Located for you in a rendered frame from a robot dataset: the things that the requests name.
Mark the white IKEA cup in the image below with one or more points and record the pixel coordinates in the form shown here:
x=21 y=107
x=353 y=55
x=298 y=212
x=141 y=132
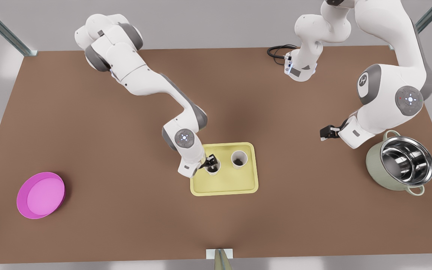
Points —
x=239 y=159
x=213 y=171

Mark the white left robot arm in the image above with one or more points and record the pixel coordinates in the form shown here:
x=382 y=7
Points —
x=384 y=93

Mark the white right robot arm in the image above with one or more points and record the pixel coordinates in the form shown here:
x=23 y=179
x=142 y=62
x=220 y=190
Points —
x=141 y=77

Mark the yellow rectangular tray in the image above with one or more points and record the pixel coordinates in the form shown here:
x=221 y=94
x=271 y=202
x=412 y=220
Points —
x=225 y=182

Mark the green pot with steel inside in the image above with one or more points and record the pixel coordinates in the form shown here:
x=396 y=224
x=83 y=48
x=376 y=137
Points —
x=401 y=165

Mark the pink round bowl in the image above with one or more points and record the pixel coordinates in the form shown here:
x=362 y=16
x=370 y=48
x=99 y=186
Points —
x=40 y=195

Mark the silver frame post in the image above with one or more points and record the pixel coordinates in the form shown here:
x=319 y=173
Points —
x=431 y=15
x=2 y=28
x=220 y=258

